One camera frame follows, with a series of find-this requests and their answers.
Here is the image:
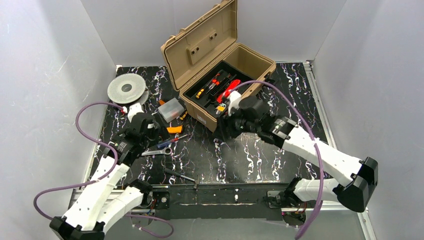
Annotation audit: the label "long black yellow screwdriver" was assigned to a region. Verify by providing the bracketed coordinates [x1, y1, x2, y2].
[195, 87, 208, 99]

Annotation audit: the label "small black hammer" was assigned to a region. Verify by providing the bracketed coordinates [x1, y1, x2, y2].
[164, 168, 200, 191]

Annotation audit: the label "black yellow screwdriver by box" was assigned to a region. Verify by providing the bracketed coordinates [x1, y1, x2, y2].
[179, 111, 188, 121]

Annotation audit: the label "red needle nose pliers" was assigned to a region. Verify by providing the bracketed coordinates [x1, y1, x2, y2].
[206, 69, 224, 94]

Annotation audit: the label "red black utility knife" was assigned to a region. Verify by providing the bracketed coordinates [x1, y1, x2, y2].
[216, 79, 241, 104]

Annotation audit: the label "white perforated round disc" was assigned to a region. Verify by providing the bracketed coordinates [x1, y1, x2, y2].
[107, 73, 150, 107]

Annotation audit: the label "silver combination wrench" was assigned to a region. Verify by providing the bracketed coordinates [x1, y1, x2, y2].
[141, 147, 172, 157]

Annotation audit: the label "yellow hex key set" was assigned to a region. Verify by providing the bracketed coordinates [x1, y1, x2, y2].
[215, 103, 227, 115]

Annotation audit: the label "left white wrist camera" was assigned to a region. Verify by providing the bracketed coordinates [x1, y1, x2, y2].
[121, 102, 144, 122]

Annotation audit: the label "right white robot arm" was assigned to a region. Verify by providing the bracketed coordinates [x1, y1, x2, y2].
[217, 91, 378, 213]

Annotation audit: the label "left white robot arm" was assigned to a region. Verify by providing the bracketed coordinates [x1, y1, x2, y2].
[49, 112, 169, 240]

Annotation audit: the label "black tool box tray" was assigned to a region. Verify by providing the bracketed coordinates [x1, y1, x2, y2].
[183, 60, 253, 118]

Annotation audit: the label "orange utility knife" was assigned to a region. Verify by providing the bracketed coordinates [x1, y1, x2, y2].
[166, 125, 184, 134]

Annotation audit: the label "clear plastic parts box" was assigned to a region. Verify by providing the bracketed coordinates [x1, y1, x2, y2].
[158, 98, 185, 123]

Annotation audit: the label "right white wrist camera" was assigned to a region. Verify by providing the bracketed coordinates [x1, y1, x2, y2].
[226, 90, 242, 117]

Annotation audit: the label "tan plastic tool box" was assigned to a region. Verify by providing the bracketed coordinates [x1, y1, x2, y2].
[160, 0, 276, 132]

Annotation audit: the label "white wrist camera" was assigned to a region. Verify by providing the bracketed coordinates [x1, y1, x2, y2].
[226, 90, 242, 117]
[121, 102, 144, 122]

